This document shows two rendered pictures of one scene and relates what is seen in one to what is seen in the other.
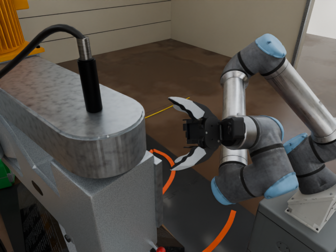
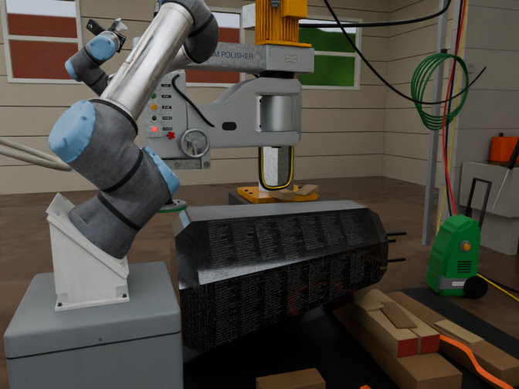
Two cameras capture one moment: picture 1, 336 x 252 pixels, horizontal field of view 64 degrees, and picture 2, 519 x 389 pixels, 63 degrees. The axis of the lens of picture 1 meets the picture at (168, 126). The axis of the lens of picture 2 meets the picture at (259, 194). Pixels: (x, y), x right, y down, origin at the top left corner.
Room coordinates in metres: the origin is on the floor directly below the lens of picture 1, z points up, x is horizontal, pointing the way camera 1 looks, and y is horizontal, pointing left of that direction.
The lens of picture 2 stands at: (1.83, -1.66, 1.33)
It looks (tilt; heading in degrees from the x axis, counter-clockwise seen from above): 10 degrees down; 111
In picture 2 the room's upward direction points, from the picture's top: straight up
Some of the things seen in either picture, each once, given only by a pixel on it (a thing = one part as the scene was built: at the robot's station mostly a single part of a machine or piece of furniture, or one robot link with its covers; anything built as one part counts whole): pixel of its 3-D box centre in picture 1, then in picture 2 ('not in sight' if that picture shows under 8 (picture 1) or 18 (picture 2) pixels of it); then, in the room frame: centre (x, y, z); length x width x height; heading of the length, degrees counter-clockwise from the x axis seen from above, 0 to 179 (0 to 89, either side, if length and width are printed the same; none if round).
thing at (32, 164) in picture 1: (54, 160); (234, 120); (0.85, 0.47, 1.30); 0.74 x 0.23 x 0.49; 48
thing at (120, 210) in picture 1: (96, 198); (177, 118); (0.64, 0.24, 1.32); 0.36 x 0.22 x 0.45; 48
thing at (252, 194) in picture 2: not in sight; (276, 192); (0.81, 1.29, 0.76); 0.49 x 0.49 x 0.05; 39
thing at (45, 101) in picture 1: (36, 96); (225, 61); (0.82, 0.44, 1.62); 0.96 x 0.25 x 0.17; 48
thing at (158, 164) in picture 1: (151, 190); (152, 106); (0.62, 0.05, 1.37); 0.08 x 0.03 x 0.28; 48
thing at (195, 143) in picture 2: not in sight; (192, 143); (0.75, 0.19, 1.20); 0.15 x 0.10 x 0.15; 48
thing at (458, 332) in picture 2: not in sight; (458, 332); (2.07, 0.79, 0.13); 0.25 x 0.10 x 0.01; 137
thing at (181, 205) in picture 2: not in sight; (165, 204); (0.58, 0.18, 0.87); 0.22 x 0.22 x 0.04
